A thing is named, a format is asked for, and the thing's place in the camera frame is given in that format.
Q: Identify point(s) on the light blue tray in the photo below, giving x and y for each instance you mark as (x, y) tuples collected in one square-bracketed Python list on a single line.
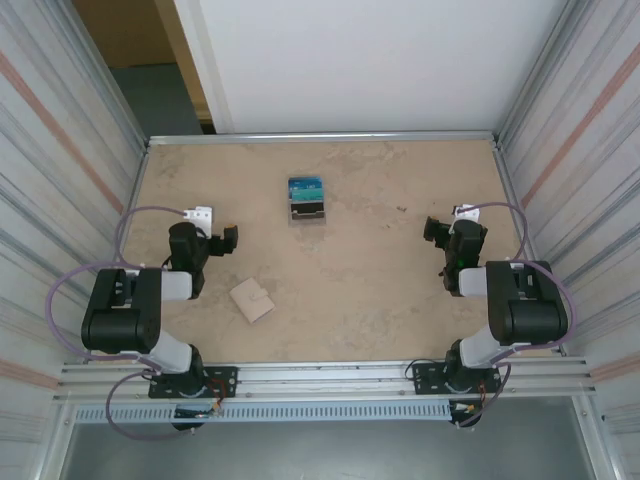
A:
[(252, 300)]

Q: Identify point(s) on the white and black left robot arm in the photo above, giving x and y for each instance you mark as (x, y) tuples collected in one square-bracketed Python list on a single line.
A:
[(120, 325)]

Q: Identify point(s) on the clear acrylic card organizer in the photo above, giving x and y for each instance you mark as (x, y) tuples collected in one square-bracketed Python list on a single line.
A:
[(307, 220)]

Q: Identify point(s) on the black VIP credit card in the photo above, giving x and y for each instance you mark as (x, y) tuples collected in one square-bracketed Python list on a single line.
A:
[(307, 207)]

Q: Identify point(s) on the teal credit card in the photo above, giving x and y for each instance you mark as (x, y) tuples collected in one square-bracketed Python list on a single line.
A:
[(306, 193)]

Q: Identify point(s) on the dark blue credit card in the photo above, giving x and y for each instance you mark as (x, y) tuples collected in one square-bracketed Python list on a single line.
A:
[(305, 183)]

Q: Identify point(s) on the small electronics board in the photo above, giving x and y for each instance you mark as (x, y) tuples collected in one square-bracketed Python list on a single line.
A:
[(197, 413)]

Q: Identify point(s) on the tan wooden door jamb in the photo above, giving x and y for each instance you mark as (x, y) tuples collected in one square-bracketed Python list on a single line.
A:
[(184, 60)]

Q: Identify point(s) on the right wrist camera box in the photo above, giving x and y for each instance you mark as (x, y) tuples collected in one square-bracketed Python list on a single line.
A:
[(470, 213)]

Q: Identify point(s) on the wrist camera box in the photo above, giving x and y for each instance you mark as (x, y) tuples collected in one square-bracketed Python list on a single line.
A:
[(470, 213), (202, 216)]

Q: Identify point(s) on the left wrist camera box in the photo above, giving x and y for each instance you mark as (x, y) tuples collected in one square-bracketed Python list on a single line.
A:
[(202, 216)]

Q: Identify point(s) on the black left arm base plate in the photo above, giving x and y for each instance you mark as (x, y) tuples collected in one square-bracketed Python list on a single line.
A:
[(225, 381)]

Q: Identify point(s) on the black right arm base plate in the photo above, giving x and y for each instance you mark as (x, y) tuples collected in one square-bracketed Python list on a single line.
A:
[(425, 380)]

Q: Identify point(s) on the long aluminium mounting rail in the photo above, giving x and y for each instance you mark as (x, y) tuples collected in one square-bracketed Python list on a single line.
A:
[(325, 380)]

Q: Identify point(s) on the aluminium frame post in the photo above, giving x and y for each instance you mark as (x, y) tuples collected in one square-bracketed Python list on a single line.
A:
[(527, 75), (117, 75)]

